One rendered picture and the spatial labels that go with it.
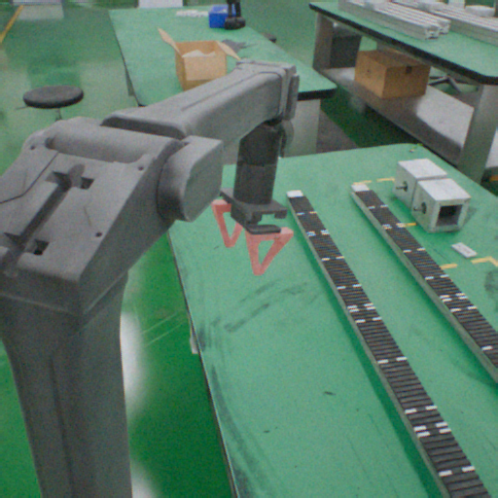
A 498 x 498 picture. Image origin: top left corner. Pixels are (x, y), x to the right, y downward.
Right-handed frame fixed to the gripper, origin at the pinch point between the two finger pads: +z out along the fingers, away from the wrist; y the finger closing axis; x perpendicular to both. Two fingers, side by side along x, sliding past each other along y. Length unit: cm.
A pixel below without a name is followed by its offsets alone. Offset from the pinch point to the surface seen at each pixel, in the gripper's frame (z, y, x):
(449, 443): 19.0, -27.2, -22.3
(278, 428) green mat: 24.8, -11.7, -3.8
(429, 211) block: 3, 20, -62
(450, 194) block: -2, 19, -66
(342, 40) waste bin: -39, 359, -287
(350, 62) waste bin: -20, 361, -304
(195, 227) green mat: 16, 48, -13
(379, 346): 16.4, -8.2, -25.3
